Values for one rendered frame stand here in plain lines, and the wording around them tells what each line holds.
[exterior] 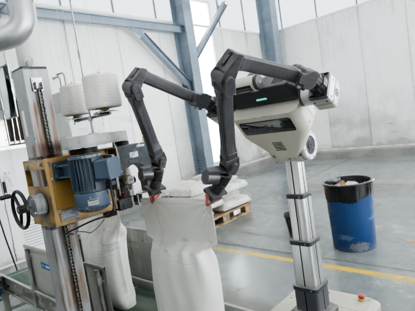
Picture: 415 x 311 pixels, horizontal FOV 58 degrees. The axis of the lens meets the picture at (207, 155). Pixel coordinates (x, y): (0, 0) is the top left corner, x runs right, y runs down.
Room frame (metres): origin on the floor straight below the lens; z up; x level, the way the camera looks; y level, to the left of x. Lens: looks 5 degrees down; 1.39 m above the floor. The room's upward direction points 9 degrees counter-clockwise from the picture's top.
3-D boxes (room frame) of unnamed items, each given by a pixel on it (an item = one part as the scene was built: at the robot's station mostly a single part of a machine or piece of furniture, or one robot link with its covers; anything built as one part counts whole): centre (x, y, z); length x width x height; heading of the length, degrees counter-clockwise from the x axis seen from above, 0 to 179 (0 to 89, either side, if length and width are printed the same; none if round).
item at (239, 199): (5.34, -0.19, 0.20); 0.67 x 0.43 x 0.15; 137
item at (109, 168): (1.61, 0.44, 1.25); 0.10 x 0.08 x 0.12; 162
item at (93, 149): (1.64, 0.54, 1.35); 0.12 x 0.12 x 0.04
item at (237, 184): (5.34, -0.18, 0.44); 0.68 x 0.44 x 0.15; 137
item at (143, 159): (2.10, 0.48, 1.21); 0.30 x 0.25 x 0.30; 47
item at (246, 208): (5.24, 0.18, 0.07); 1.20 x 0.82 x 0.14; 139
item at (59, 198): (1.83, 0.69, 1.18); 0.34 x 0.25 x 0.31; 137
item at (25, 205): (1.62, 0.86, 1.13); 0.18 x 0.11 x 0.18; 47
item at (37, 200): (1.68, 0.81, 1.14); 0.11 x 0.06 x 0.11; 47
